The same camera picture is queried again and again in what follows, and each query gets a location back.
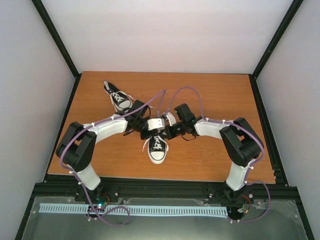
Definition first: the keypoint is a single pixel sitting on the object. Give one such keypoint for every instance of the left black frame post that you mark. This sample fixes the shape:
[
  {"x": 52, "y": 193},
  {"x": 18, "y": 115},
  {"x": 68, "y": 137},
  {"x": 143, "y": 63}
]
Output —
[{"x": 46, "y": 19}]

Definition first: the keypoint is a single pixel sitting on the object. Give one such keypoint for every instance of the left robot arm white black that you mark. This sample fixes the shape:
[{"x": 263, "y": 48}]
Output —
[{"x": 77, "y": 145}]

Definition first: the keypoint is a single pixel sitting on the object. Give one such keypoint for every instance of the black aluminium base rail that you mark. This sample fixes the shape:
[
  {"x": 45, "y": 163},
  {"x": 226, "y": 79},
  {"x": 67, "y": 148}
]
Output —
[{"x": 125, "y": 188}]

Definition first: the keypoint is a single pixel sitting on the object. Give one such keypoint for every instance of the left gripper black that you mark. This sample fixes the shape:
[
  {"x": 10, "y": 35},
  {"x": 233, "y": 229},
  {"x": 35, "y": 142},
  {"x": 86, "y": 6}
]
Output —
[{"x": 145, "y": 136}]

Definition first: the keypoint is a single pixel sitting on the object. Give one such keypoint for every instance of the black frame post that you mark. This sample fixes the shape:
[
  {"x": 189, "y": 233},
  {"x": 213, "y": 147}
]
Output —
[
  {"x": 281, "y": 29},
  {"x": 46, "y": 19}
]

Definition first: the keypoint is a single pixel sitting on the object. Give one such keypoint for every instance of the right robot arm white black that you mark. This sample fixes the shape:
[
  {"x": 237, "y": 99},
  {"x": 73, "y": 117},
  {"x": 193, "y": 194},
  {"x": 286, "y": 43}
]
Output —
[{"x": 241, "y": 142}]

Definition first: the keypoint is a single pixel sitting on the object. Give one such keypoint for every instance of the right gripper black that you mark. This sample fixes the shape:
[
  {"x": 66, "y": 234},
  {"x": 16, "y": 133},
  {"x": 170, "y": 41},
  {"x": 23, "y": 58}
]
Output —
[{"x": 170, "y": 133}]

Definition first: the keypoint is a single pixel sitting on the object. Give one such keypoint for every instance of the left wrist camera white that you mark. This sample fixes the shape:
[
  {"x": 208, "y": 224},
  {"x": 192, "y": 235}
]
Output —
[{"x": 155, "y": 123}]

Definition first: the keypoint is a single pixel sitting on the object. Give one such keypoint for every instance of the sneaker white shoelace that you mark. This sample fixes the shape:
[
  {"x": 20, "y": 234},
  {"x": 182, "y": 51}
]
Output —
[
  {"x": 156, "y": 144},
  {"x": 120, "y": 100}
]

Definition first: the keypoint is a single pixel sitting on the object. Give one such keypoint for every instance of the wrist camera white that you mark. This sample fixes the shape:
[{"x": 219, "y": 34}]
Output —
[
  {"x": 169, "y": 118},
  {"x": 155, "y": 123}
]

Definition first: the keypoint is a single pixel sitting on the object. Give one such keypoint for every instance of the black white sneaker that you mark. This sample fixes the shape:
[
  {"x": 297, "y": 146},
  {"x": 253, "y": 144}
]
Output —
[
  {"x": 157, "y": 158},
  {"x": 108, "y": 86}
]

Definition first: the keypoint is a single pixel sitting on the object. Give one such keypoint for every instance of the light blue slotted cable duct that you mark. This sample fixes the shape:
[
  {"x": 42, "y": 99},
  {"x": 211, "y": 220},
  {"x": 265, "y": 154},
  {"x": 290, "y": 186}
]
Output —
[{"x": 136, "y": 210}]

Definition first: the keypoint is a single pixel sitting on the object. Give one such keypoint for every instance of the right black frame post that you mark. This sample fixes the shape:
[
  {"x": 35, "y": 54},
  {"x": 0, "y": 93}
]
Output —
[{"x": 281, "y": 29}]

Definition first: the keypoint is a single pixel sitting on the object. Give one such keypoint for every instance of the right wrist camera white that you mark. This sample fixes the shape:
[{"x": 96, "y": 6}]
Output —
[{"x": 169, "y": 118}]

